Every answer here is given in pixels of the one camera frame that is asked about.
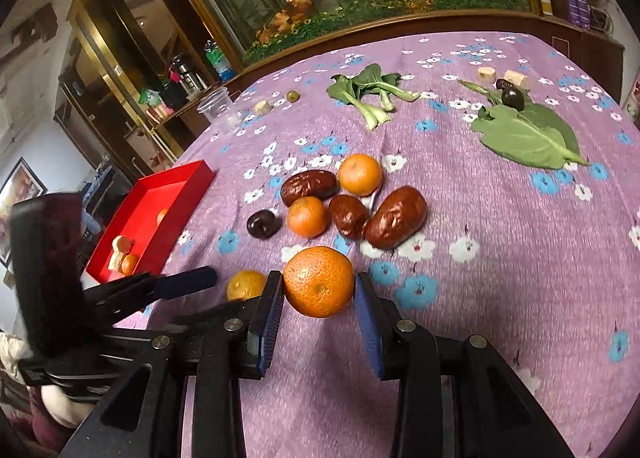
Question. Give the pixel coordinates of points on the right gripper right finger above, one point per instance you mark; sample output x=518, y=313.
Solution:
x=377, y=320

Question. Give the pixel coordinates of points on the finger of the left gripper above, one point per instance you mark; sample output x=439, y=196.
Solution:
x=182, y=284

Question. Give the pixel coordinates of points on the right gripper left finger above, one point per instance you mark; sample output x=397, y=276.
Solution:
x=264, y=325

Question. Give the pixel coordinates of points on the small orange mandarin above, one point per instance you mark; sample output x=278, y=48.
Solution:
x=129, y=264

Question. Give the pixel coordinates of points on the yellow orange fruit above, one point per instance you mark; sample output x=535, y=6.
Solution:
x=245, y=285

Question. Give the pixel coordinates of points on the large orange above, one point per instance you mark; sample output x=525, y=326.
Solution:
x=319, y=282

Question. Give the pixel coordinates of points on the red dried jujube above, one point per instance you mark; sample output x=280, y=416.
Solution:
x=321, y=184

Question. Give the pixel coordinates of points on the red shallow tray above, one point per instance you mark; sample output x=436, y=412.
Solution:
x=152, y=216

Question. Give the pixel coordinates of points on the dark plum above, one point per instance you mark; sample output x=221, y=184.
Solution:
x=263, y=224

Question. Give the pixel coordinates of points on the small mandarin by jujubes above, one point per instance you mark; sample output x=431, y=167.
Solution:
x=308, y=217

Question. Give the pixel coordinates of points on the middle red jujube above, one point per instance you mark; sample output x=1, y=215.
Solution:
x=349, y=215

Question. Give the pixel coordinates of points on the large red jujube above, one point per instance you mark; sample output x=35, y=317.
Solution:
x=401, y=214

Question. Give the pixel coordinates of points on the purple floral tablecloth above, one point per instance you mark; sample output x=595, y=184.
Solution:
x=544, y=264

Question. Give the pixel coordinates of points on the clear plastic cup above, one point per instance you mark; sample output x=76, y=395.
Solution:
x=219, y=110

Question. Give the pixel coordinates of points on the small beige root piece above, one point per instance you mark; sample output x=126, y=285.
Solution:
x=263, y=107

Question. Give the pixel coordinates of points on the water bottle green label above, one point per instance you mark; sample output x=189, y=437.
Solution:
x=219, y=61

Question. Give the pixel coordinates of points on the small green olive fruit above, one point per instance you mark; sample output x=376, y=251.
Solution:
x=292, y=96

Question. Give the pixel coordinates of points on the large green leaf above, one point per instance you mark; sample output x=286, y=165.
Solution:
x=537, y=136

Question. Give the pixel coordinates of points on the green bok choy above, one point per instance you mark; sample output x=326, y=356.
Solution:
x=370, y=92

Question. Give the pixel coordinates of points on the dark grape on leaf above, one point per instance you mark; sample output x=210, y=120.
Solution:
x=513, y=97

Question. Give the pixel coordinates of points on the beige root slice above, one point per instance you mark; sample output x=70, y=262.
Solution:
x=516, y=78
x=486, y=74

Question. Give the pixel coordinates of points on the purple bottles pack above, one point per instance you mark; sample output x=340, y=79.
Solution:
x=579, y=13

